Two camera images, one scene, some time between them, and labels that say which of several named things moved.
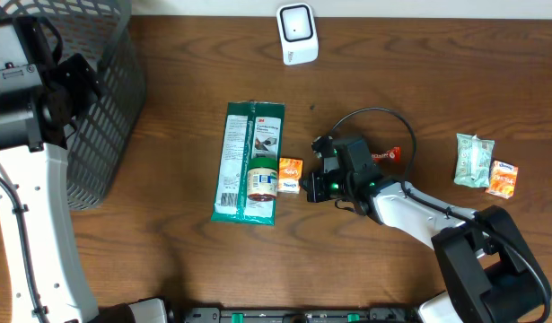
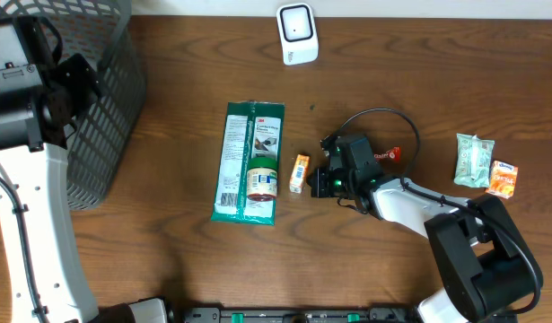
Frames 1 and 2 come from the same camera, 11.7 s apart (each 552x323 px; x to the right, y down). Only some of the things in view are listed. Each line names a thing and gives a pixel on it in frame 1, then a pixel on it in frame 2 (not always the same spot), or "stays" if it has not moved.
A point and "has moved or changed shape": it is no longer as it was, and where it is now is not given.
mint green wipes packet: [473, 161] stays
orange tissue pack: [289, 175] has moved or changed shape
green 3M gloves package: [246, 174] stays
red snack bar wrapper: [392, 154] stays
